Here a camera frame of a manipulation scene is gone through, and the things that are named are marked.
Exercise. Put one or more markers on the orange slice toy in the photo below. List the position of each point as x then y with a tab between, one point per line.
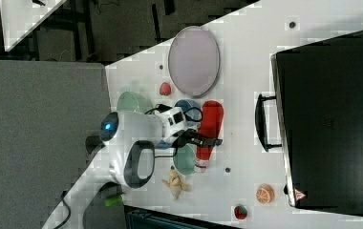
265	194

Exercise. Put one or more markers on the blue cup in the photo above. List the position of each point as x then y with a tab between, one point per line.
192	111

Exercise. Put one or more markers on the black bin with green stick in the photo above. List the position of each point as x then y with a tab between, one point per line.
115	198

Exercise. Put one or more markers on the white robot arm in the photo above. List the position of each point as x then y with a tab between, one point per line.
125	137

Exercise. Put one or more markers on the green perforated colander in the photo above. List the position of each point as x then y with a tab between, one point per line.
129	101

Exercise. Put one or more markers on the pink plush strawberry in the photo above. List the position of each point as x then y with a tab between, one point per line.
165	89

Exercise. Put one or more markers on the green mug with handle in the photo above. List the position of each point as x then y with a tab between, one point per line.
184	160

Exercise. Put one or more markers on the red plush ketchup bottle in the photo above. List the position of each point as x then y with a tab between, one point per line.
213	115

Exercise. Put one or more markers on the lilac round plate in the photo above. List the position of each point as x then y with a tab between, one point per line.
194	61

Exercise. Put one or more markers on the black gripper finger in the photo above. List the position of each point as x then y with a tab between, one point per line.
205	141

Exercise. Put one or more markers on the blue metal frame rail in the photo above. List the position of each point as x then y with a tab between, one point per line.
138	218

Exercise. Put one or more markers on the yellow plush banana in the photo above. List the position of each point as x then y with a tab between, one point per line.
175	184

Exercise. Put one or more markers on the red strawberry toy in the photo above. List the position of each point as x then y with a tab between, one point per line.
240	212

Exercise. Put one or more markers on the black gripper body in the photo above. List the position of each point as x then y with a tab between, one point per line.
190	136

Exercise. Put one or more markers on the silver toaster oven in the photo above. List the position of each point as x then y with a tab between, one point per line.
319	99

